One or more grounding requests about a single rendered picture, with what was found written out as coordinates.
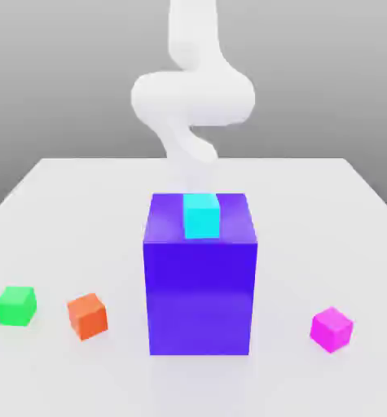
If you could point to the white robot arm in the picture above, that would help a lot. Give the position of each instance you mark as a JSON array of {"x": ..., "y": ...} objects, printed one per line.
[{"x": 193, "y": 97}]

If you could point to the small cyan cube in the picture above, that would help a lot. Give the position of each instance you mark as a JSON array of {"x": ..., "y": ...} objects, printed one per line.
[{"x": 201, "y": 218}]

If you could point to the small orange cube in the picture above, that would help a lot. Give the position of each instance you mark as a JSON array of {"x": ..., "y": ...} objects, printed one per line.
[{"x": 88, "y": 317}]

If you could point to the small magenta cube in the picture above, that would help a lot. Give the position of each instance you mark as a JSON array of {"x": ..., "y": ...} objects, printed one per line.
[{"x": 331, "y": 329}]

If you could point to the small green cube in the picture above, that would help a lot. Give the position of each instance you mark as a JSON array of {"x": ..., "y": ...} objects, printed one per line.
[{"x": 15, "y": 306}]

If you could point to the large purple box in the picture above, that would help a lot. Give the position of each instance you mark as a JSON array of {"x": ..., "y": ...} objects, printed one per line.
[{"x": 199, "y": 293}]

